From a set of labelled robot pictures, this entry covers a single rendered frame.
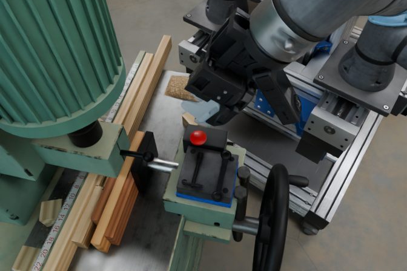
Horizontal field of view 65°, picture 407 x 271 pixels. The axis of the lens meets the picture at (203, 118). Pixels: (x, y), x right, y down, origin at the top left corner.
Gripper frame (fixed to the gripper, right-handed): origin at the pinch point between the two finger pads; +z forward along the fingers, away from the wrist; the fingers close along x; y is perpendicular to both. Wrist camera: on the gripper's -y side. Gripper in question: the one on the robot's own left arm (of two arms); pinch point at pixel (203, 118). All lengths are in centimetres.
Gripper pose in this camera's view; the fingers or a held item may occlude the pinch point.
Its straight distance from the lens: 52.6
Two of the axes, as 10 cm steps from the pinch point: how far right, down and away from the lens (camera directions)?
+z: -4.9, 4.2, 7.7
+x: -2.0, 8.0, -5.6
